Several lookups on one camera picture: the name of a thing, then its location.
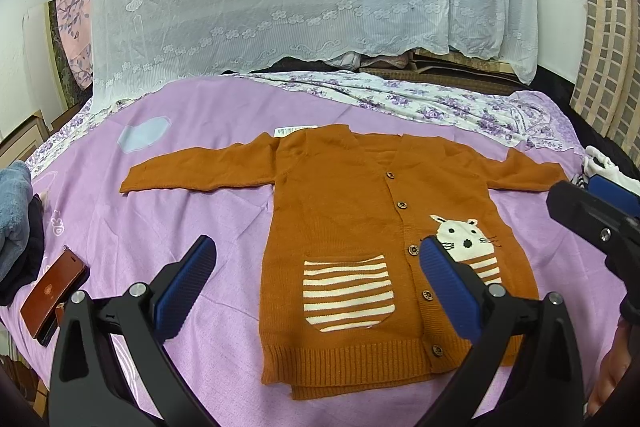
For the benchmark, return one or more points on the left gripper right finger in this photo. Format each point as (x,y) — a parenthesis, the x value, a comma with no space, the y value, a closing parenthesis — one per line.
(544,387)

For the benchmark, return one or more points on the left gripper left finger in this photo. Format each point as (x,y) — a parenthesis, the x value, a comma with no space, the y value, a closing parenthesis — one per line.
(88,386)

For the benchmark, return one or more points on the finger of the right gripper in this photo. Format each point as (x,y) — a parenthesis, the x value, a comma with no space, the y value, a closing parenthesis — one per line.
(614,194)
(602,225)

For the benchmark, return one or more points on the orange knit cardigan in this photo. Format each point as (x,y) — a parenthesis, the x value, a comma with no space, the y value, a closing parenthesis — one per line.
(344,305)

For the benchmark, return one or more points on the white paper clothing tag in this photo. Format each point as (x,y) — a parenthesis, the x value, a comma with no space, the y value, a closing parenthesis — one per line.
(295,130)

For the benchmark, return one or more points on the person's right hand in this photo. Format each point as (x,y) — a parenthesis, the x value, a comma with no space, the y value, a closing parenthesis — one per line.
(612,369)

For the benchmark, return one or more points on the white glove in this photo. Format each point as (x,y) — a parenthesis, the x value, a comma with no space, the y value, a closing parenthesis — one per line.
(596,163)

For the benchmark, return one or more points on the brown leather phone case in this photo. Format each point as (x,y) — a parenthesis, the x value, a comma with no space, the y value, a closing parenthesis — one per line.
(65,276)

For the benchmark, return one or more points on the beige checkered curtain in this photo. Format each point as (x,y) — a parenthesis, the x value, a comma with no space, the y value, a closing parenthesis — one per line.
(606,92)

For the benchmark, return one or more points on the purple floral white quilt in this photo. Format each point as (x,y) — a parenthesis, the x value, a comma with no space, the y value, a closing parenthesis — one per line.
(425,104)

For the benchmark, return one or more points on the folded dark navy garment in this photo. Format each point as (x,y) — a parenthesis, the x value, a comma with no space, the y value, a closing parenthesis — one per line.
(25,269)

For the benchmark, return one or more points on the purple bed sheet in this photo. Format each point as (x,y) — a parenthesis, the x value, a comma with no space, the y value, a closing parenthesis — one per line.
(127,239)

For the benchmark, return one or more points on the brown striped folded blanket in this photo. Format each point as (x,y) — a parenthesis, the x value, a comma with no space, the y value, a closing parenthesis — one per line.
(451,70)

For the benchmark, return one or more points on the folded light blue towel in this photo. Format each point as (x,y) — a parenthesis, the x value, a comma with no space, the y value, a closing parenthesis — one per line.
(15,196)

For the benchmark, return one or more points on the green patterned picture panel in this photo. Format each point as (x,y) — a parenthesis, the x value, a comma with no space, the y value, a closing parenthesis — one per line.
(71,93)

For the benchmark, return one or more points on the pink floral hanging cloth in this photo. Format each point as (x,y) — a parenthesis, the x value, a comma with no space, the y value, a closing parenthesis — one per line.
(74,27)

